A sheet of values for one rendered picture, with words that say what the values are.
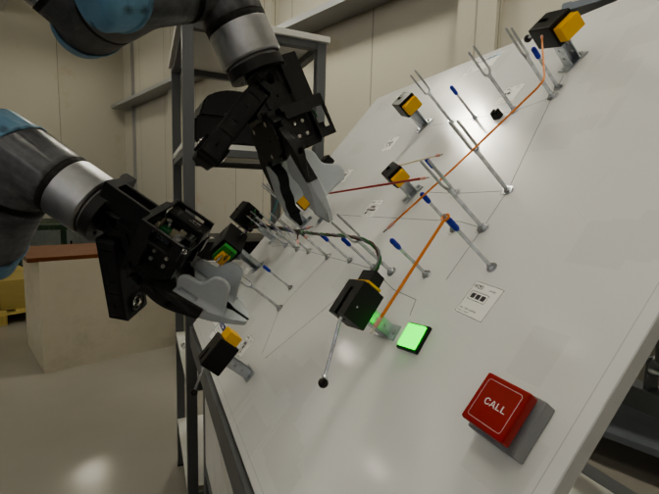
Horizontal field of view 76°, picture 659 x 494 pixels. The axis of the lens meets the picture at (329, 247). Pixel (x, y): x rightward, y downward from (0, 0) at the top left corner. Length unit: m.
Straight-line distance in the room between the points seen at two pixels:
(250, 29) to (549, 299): 0.44
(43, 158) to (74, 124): 9.38
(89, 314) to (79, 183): 3.13
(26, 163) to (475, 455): 0.54
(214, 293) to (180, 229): 0.08
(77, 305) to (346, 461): 3.17
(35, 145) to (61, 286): 3.02
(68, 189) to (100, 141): 9.48
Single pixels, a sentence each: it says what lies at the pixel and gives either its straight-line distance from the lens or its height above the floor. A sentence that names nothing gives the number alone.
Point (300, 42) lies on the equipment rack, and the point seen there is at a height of 1.82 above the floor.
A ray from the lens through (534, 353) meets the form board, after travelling 0.48.
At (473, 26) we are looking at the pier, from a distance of 3.53.
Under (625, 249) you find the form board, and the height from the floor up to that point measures 1.24.
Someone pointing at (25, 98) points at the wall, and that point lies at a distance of 9.86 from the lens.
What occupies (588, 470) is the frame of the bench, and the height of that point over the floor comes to 0.80.
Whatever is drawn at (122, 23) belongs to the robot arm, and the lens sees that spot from 0.51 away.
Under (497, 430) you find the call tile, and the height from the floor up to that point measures 1.09.
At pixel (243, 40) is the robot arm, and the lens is 0.54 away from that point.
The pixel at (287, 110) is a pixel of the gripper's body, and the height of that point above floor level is 1.39.
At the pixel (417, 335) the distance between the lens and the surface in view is 0.57.
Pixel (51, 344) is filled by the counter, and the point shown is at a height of 0.20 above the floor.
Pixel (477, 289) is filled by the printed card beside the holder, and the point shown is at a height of 1.18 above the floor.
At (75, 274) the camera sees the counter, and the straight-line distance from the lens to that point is 3.56.
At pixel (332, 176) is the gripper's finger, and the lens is 0.53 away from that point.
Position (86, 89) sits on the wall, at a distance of 10.10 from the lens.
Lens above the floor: 1.29
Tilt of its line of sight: 7 degrees down
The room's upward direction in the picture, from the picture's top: 1 degrees clockwise
